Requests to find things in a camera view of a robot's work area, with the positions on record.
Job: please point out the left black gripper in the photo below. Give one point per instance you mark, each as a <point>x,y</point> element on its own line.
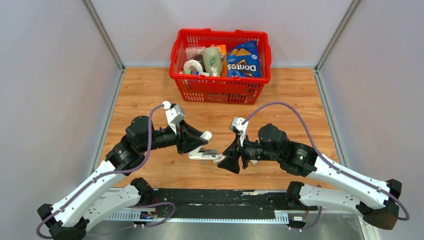
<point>188,138</point>

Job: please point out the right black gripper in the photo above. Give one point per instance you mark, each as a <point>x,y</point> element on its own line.
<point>230,163</point>

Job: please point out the white stapler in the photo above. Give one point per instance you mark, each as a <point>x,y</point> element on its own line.
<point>201,153</point>

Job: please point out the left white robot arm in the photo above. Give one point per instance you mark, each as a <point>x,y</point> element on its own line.
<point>76,214</point>

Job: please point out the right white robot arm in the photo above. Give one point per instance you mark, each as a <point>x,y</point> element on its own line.
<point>369,198</point>

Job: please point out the small staple box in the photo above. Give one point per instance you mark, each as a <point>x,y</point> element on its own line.
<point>219,158</point>

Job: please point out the red plastic shopping basket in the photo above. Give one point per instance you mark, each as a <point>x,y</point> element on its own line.
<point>223,89</point>

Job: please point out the small white blue box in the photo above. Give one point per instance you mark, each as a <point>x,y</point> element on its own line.
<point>196,73</point>

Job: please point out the white tape roll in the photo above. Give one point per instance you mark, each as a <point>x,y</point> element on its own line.
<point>193,65</point>

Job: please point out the beige squeeze bottle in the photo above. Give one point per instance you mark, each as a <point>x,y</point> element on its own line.
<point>212,61</point>

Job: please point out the clear plastic wrapped packet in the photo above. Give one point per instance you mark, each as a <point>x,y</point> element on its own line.
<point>193,51</point>

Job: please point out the blue Doritos chip bag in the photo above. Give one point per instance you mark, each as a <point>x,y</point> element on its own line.
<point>243,60</point>

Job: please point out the orange snack packet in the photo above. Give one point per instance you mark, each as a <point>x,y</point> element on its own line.
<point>223,55</point>

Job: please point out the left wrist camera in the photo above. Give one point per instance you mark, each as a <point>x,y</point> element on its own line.
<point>174,115</point>

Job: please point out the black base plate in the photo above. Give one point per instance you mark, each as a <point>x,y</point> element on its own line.
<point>220,203</point>

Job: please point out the white perforated cable tray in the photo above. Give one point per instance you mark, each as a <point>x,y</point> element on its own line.
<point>129,215</point>

